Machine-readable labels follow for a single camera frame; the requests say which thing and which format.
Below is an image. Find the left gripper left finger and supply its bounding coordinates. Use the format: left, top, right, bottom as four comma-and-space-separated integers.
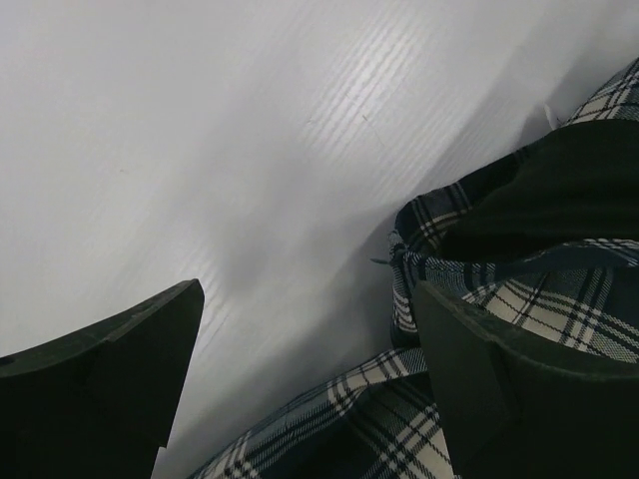
1, 279, 204, 478

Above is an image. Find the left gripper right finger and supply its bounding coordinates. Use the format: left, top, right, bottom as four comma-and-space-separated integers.
413, 282, 638, 478

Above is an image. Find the navy plaid skirt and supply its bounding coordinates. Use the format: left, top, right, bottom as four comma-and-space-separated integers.
198, 64, 638, 478

